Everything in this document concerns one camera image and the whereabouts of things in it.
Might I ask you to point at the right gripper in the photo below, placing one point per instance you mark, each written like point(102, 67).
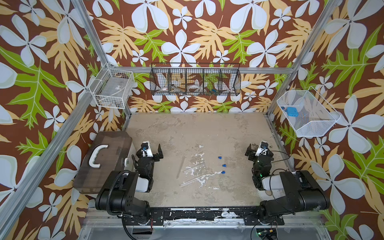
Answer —
point(252, 153)

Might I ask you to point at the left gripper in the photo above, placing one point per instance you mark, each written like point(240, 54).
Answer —
point(156, 157)

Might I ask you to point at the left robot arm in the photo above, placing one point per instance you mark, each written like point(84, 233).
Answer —
point(117, 196)

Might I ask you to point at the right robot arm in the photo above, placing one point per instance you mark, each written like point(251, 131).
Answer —
point(301, 191)

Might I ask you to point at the brown plastic case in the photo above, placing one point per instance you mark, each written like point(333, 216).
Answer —
point(109, 152)

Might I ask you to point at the blue object in basket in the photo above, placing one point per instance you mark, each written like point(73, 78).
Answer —
point(292, 112)

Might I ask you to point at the white mesh basket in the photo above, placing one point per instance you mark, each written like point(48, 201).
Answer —
point(316, 115)

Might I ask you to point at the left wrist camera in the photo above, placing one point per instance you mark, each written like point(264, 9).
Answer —
point(146, 149)

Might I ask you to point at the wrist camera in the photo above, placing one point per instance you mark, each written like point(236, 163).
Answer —
point(262, 148)
point(146, 149)

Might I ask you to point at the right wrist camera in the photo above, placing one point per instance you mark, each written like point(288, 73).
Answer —
point(262, 148)

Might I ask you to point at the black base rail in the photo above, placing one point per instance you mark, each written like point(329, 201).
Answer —
point(248, 216)

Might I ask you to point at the white wire basket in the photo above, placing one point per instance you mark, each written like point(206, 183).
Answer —
point(112, 87)

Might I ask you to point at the black wire basket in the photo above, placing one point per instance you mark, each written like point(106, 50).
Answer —
point(194, 79)

